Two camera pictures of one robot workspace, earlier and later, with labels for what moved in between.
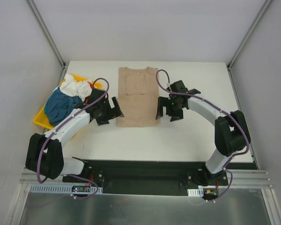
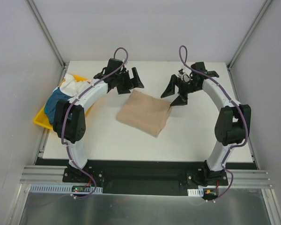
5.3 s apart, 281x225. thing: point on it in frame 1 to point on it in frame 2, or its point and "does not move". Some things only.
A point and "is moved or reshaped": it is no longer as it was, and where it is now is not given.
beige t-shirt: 138,95 is moved or reshaped
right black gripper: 168,108 to 181,87
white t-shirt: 69,86 does not move
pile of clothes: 58,104 does not move
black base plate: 147,178 does not move
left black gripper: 110,112 to 127,82
